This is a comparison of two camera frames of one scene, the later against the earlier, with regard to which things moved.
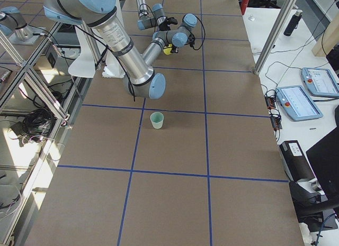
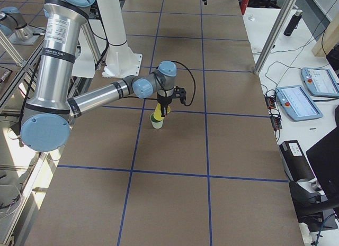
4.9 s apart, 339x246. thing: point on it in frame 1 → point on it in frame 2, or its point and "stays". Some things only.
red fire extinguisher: x=244 y=2 stays
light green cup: x=157 y=118 stays
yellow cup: x=167 y=49 → x=157 y=113
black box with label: x=295 y=161 stays
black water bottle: x=293 y=23 stays
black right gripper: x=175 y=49 → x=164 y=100
